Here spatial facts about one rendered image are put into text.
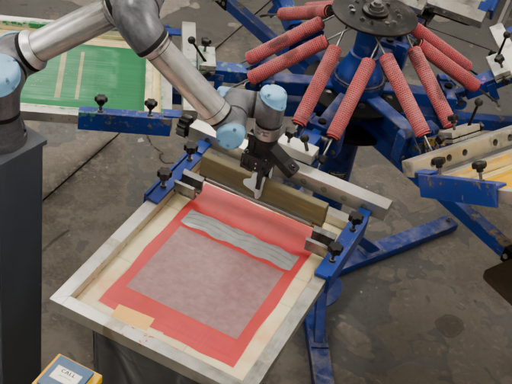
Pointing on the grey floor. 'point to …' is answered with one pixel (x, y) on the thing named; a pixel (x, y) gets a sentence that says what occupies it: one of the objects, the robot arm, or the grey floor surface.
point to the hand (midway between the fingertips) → (262, 192)
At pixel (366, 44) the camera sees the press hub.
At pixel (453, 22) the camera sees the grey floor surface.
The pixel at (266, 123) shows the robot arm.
